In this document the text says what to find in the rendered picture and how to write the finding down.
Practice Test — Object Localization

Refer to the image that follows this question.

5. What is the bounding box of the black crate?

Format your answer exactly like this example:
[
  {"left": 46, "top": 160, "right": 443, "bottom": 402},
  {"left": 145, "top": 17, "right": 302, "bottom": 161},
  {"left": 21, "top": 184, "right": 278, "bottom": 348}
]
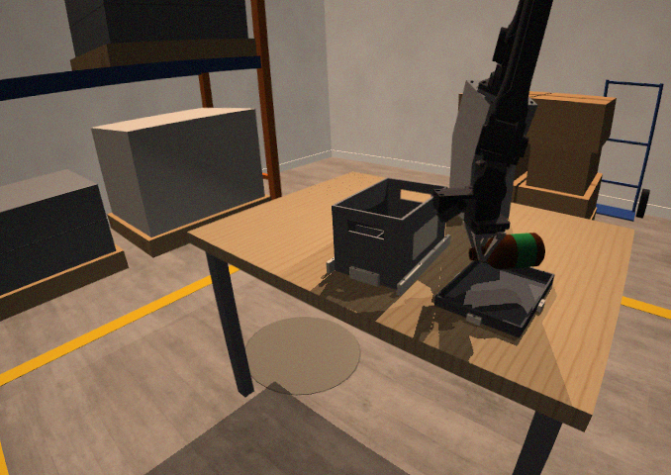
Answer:
[{"left": 332, "top": 177, "right": 448, "bottom": 290}]

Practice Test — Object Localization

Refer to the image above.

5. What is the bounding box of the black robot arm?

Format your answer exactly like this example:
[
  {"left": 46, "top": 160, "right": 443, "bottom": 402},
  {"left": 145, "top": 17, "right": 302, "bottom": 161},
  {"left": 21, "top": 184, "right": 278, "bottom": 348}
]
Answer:
[{"left": 432, "top": 0, "right": 553, "bottom": 223}]

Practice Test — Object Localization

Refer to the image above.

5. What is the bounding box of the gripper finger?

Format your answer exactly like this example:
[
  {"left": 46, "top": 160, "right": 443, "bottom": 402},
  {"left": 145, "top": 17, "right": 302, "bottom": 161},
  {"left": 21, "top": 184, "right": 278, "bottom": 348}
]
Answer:
[
  {"left": 462, "top": 222, "right": 488, "bottom": 248},
  {"left": 471, "top": 231, "right": 506, "bottom": 262}
]

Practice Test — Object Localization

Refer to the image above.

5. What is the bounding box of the orange-brown bottle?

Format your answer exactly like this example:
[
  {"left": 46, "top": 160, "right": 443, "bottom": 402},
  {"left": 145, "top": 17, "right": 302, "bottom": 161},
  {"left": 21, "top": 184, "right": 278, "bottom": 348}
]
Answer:
[{"left": 469, "top": 233, "right": 545, "bottom": 269}]

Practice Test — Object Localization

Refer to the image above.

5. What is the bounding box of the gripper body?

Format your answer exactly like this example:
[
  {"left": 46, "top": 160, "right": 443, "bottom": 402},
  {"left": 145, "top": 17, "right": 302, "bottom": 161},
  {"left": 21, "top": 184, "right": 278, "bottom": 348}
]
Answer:
[{"left": 462, "top": 203, "right": 510, "bottom": 235}]

